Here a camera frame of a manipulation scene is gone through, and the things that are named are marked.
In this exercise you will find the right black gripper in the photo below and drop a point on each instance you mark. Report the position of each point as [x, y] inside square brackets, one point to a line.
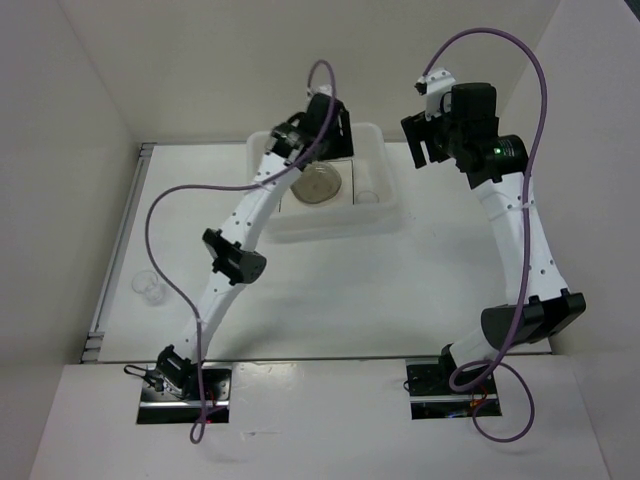
[413, 129]

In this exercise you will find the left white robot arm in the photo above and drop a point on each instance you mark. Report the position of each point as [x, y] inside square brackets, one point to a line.
[321, 132]

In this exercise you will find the square white plate black rim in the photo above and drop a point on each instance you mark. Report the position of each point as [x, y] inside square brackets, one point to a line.
[289, 203]

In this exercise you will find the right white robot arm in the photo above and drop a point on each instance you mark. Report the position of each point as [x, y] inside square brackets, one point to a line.
[460, 123]

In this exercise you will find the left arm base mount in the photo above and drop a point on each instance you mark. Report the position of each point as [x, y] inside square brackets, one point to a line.
[159, 406]

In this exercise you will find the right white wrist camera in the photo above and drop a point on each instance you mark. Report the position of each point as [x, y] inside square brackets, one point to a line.
[436, 88]

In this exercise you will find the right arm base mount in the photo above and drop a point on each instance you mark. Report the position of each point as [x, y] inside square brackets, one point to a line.
[431, 397]

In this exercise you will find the white plastic bin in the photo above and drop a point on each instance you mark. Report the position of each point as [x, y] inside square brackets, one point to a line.
[372, 171]

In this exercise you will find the aluminium rail left edge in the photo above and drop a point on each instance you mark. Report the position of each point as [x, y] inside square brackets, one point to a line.
[94, 339]

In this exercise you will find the clear glass dish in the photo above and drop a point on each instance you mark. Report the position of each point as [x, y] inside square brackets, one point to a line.
[318, 183]

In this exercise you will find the clear plastic cup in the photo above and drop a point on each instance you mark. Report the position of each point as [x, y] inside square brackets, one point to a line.
[366, 197]
[147, 284]

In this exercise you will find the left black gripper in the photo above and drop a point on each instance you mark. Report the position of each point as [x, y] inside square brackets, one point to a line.
[342, 145]

